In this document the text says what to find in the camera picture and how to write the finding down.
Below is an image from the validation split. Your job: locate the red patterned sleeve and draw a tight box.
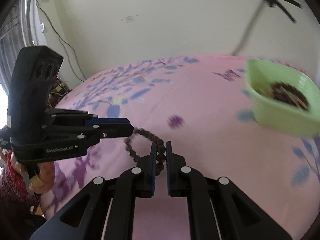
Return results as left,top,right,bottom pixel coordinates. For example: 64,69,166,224
1,152,42,229

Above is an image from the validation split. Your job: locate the pink floral bedsheet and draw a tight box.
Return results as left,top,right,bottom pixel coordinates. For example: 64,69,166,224
41,56,319,239

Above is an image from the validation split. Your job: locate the grey wall cable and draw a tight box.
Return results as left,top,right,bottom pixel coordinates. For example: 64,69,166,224
231,2,264,55

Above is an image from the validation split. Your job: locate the green plastic tray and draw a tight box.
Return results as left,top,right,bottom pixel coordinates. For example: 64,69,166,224
245,59,319,137

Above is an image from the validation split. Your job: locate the white window frame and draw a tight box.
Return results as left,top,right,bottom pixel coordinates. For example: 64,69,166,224
1,0,48,83

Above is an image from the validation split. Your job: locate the person's left hand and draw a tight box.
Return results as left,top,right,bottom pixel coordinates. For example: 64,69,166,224
10,154,55,194

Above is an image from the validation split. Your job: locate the dark bead bracelet in tray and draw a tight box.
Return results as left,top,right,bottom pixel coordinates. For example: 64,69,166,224
252,80,311,112

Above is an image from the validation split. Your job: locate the brown wooden bead bracelet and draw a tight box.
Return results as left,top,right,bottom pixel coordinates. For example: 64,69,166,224
124,127,168,181

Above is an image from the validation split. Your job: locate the thin black wall wire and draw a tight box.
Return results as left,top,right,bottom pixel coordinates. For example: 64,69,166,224
36,0,87,82

